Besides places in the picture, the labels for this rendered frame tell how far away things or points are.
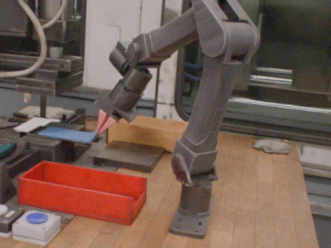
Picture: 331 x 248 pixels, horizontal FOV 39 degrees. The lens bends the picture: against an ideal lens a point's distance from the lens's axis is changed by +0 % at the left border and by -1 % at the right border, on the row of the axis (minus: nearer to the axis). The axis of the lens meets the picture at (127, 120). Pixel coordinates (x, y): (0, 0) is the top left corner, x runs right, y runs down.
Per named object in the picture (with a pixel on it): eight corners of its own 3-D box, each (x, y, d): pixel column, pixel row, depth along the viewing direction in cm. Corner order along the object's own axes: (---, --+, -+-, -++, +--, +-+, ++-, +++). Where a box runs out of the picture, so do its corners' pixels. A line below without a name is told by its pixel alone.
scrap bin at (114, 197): (130, 226, 93) (133, 198, 91) (17, 204, 99) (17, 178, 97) (145, 202, 104) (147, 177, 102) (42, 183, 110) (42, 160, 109)
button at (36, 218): (42, 232, 84) (42, 222, 84) (22, 228, 85) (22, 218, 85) (51, 222, 88) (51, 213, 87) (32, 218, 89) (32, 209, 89)
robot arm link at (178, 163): (171, 152, 96) (188, 160, 92) (202, 146, 101) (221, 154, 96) (168, 180, 98) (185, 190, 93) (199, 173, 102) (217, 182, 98)
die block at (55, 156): (54, 179, 114) (54, 149, 112) (16, 172, 116) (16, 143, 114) (83, 154, 132) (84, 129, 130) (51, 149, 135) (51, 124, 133)
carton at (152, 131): (187, 158, 137) (189, 132, 135) (106, 146, 143) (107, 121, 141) (193, 146, 149) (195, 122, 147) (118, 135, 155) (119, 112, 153)
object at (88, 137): (96, 144, 114) (96, 132, 113) (38, 134, 117) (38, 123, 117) (104, 136, 120) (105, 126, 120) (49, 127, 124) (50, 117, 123)
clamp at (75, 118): (64, 150, 134) (64, 117, 132) (52, 149, 135) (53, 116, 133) (83, 137, 148) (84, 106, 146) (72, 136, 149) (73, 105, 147)
